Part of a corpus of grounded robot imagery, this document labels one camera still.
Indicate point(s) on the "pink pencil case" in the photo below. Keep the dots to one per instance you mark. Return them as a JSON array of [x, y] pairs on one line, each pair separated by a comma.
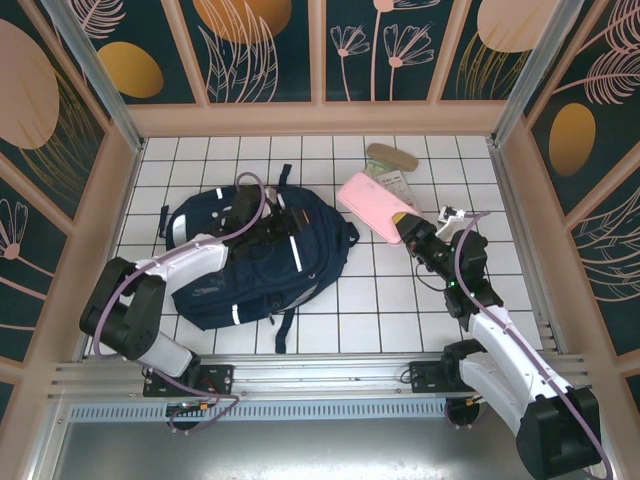
[[375, 202]]

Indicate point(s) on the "green card packet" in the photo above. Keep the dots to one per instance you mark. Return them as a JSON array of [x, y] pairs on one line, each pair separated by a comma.
[[402, 185]]

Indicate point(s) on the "navy blue backpack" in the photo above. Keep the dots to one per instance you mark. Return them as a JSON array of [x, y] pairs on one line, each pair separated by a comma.
[[260, 280]]

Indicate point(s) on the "tan oval case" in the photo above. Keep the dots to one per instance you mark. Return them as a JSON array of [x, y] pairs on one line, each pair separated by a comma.
[[395, 156]]

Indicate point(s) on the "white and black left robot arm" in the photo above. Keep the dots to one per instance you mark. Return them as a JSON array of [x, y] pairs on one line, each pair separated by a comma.
[[200, 255]]

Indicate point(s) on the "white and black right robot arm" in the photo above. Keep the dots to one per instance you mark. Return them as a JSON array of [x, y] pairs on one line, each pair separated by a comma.
[[500, 340]]

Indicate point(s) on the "grey metal sheet panel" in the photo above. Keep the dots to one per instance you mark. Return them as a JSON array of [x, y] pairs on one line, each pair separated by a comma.
[[320, 450]]

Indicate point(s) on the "aluminium side rail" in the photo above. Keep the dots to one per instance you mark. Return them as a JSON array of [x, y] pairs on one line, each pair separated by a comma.
[[530, 260]]

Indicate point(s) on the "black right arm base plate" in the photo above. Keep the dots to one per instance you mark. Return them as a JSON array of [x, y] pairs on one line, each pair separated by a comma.
[[425, 377]]

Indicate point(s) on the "aluminium mounting rail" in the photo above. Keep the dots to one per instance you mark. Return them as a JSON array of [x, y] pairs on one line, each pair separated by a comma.
[[320, 372]]

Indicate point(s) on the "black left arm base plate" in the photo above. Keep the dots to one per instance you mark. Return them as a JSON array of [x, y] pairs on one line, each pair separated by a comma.
[[220, 377]]

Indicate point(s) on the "aluminium frame post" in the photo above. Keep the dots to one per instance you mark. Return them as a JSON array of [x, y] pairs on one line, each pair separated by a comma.
[[95, 75], [540, 70]]

